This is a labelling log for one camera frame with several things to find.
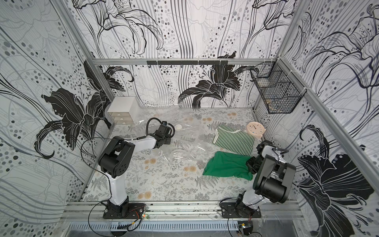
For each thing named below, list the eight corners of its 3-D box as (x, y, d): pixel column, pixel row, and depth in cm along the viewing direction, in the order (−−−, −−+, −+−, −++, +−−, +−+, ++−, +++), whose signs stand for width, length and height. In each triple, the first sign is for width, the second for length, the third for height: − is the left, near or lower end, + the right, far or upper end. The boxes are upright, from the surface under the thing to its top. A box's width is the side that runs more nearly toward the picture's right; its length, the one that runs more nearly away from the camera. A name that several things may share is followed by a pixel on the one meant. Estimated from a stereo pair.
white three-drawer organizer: (113, 125, 111) (105, 113, 101) (122, 106, 125) (115, 94, 114) (136, 125, 111) (130, 113, 100) (142, 106, 124) (137, 93, 114)
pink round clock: (248, 137, 103) (249, 135, 100) (244, 124, 110) (245, 121, 108) (266, 137, 103) (267, 134, 100) (261, 124, 110) (262, 121, 108)
